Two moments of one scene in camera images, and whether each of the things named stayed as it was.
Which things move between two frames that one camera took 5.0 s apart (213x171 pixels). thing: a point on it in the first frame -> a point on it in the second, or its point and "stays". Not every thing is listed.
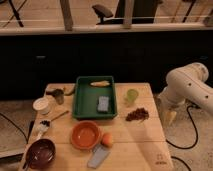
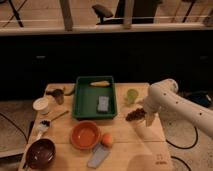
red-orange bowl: [85, 134] stays
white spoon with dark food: [43, 126] stays
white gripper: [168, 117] -> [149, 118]
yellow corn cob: [103, 83] stays
